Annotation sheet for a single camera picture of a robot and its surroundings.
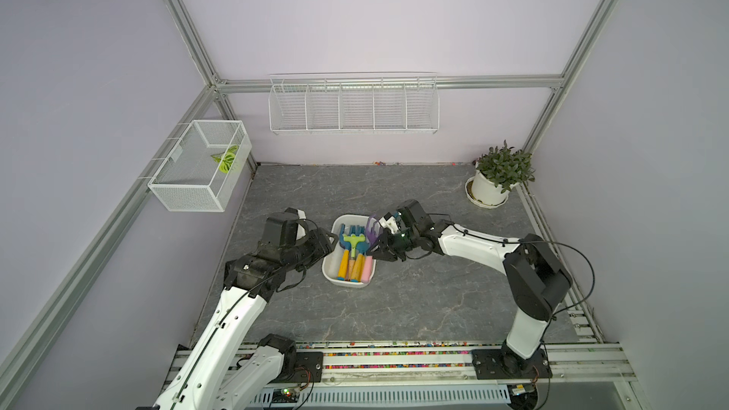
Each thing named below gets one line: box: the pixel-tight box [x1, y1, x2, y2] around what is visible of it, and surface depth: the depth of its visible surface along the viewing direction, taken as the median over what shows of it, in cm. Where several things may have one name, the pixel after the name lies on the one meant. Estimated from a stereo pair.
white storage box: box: [321, 214, 355, 289], surface depth 95 cm
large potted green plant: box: [465, 139, 537, 209], surface depth 97 cm
